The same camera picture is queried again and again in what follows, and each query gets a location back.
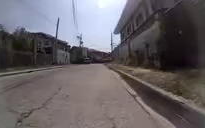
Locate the distant low buildings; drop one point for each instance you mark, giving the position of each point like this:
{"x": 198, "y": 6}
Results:
{"x": 98, "y": 56}

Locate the white vehicle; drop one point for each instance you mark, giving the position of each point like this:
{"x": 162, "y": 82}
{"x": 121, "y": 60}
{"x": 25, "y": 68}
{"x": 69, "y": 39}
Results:
{"x": 86, "y": 60}

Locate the thin distant pole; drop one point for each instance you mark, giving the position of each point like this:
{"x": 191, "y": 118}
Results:
{"x": 111, "y": 41}

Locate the green bushy tree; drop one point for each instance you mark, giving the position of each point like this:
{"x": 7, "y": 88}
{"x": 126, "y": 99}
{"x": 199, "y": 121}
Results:
{"x": 78, "y": 54}

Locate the utility pole with crossarms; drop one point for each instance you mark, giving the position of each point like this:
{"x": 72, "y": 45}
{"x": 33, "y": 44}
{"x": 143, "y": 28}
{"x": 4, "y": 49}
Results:
{"x": 80, "y": 40}

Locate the grey concrete road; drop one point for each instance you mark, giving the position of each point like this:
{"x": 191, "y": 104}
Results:
{"x": 80, "y": 96}

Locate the house with dark roof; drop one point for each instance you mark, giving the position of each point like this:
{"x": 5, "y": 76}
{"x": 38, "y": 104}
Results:
{"x": 48, "y": 43}

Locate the large grey building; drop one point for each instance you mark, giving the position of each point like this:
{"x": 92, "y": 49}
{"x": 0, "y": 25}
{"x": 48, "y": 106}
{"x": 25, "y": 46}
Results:
{"x": 163, "y": 33}

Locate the dark roadside gutter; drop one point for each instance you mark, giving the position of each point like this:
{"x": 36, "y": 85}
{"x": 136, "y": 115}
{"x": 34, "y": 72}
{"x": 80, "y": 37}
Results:
{"x": 163, "y": 105}

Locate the fence with pillars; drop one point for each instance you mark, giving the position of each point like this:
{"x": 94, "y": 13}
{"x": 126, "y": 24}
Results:
{"x": 23, "y": 56}

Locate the raised concrete kerb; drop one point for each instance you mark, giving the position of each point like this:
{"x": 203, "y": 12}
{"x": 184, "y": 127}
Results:
{"x": 20, "y": 71}

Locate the dry grass verge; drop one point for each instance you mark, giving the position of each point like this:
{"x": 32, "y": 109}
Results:
{"x": 186, "y": 81}

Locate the row of trees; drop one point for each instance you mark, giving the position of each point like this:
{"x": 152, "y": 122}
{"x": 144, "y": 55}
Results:
{"x": 10, "y": 38}

